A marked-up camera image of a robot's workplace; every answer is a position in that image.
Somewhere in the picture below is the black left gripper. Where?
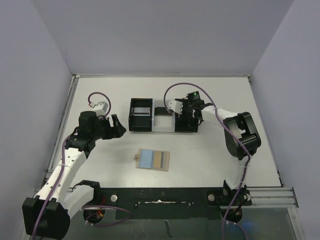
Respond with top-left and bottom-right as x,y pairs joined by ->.
91,114 -> 126,141

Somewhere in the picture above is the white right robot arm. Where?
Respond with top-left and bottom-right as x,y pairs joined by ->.
186,91 -> 262,205

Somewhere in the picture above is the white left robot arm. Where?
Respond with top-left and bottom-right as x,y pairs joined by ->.
22,111 -> 127,240

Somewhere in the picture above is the silver card in tray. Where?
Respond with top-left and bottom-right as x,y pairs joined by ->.
133,107 -> 151,117

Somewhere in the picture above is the black card in tray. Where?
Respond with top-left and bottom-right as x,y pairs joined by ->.
154,107 -> 172,116

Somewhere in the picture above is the black left tray compartment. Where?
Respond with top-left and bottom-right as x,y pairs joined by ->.
128,98 -> 153,132

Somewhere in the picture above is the black tray compartment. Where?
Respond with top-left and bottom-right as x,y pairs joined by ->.
128,98 -> 153,132
174,98 -> 200,133

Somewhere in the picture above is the black right tray compartment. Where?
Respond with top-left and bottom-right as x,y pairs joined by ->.
174,98 -> 200,133

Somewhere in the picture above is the white middle tray compartment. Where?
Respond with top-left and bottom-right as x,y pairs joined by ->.
151,98 -> 175,133

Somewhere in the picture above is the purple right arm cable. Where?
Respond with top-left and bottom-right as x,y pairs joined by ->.
163,82 -> 252,240

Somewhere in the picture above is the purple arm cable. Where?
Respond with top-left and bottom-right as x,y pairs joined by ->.
163,82 -> 252,240
32,92 -> 133,237

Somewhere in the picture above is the aluminium table edge rail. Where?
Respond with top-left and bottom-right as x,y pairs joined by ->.
44,74 -> 80,181

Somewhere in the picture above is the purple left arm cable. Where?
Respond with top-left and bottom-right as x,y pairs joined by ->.
32,92 -> 133,237

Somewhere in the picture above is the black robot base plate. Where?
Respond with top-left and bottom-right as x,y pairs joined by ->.
83,187 -> 252,224

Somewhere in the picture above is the front aluminium rail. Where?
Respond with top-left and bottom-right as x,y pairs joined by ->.
245,187 -> 299,208

